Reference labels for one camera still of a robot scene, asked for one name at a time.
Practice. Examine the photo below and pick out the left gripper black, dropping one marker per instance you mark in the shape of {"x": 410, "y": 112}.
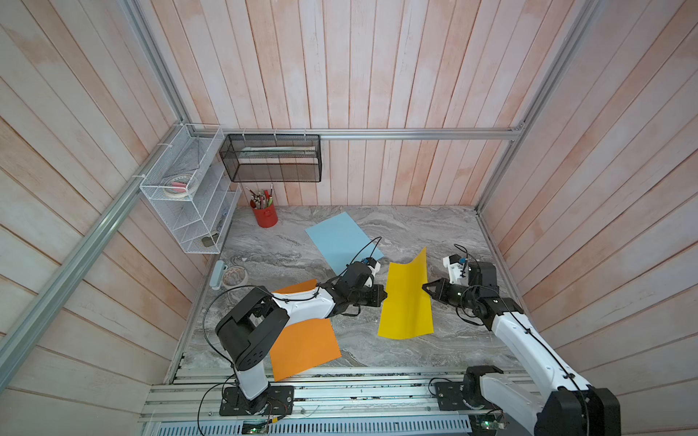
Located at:
{"x": 376, "y": 300}

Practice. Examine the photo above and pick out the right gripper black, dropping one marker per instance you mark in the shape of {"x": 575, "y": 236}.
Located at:
{"x": 440, "y": 291}

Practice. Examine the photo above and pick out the yellow paper sheet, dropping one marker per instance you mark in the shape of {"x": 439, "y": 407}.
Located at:
{"x": 407, "y": 310}

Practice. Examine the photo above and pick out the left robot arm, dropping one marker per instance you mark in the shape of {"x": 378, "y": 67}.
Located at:
{"x": 248, "y": 332}

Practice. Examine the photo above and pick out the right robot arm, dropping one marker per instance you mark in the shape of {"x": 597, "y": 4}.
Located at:
{"x": 565, "y": 404}

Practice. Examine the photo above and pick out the light blue paper sheet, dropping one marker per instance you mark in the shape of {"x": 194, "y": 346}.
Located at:
{"x": 341, "y": 241}

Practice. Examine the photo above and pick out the orange paper sheet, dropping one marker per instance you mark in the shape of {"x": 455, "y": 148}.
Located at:
{"x": 308, "y": 339}

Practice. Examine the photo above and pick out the red pencil cup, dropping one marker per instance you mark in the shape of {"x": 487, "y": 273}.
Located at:
{"x": 265, "y": 217}

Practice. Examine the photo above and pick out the clear tape roll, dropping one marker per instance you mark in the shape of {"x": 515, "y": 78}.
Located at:
{"x": 235, "y": 276}

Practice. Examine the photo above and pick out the tape roll on shelf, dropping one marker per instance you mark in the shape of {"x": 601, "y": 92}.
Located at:
{"x": 180, "y": 186}

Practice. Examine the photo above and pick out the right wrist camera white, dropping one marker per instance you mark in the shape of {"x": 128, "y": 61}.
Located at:
{"x": 457, "y": 268}

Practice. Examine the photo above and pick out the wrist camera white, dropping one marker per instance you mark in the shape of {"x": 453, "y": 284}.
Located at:
{"x": 374, "y": 267}
{"x": 457, "y": 268}

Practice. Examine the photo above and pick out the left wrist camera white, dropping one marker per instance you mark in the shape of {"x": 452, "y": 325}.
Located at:
{"x": 374, "y": 267}

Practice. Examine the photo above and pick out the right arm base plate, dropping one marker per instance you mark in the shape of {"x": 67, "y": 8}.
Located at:
{"x": 457, "y": 396}

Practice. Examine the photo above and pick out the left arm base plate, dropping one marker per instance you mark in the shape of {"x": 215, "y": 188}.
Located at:
{"x": 275, "y": 400}

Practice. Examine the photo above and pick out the black mesh wall basket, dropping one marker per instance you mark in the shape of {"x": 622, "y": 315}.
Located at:
{"x": 272, "y": 158}

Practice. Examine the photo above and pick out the white wire shelf rack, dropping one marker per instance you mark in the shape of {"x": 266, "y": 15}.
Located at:
{"x": 199, "y": 223}

